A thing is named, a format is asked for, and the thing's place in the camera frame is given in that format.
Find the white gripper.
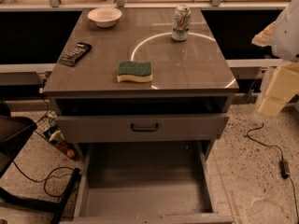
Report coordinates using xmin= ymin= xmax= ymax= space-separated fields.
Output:
xmin=251 ymin=21 xmax=299 ymax=117

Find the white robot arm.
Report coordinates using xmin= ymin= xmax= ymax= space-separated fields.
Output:
xmin=252 ymin=0 xmax=299 ymax=117

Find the dark rxbar chocolate bar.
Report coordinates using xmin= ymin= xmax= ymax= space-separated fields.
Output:
xmin=59 ymin=42 xmax=92 ymax=67

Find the green yellow sponge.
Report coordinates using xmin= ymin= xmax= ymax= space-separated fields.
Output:
xmin=117 ymin=61 xmax=152 ymax=83

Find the grey drawer cabinet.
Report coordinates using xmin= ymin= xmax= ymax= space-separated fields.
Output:
xmin=45 ymin=8 xmax=238 ymax=224

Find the open bottom drawer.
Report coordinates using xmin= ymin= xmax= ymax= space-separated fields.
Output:
xmin=60 ymin=141 xmax=233 ymax=224

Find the white ceramic bowl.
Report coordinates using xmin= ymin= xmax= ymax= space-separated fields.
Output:
xmin=88 ymin=7 xmax=122 ymax=28

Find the black chair base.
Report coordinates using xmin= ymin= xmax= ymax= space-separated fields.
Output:
xmin=0 ymin=104 xmax=80 ymax=224

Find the black power adapter cable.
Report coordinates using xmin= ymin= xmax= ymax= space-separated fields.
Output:
xmin=243 ymin=122 xmax=299 ymax=224

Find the middle drawer with black handle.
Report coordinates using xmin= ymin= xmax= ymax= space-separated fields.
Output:
xmin=57 ymin=114 xmax=228 ymax=143

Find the wire basket with items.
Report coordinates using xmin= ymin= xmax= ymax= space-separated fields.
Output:
xmin=36 ymin=111 xmax=78 ymax=160

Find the black floor cable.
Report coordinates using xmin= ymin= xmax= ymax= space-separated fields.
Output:
xmin=11 ymin=160 xmax=77 ymax=198

